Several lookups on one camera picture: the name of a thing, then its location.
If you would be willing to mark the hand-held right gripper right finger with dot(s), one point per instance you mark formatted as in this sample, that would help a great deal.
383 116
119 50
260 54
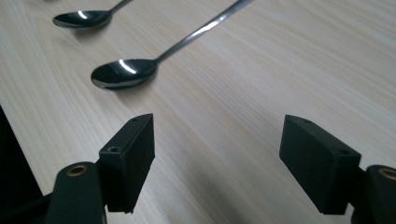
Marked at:
317 161

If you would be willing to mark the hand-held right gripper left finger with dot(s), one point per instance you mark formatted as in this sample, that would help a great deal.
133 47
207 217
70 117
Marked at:
127 161

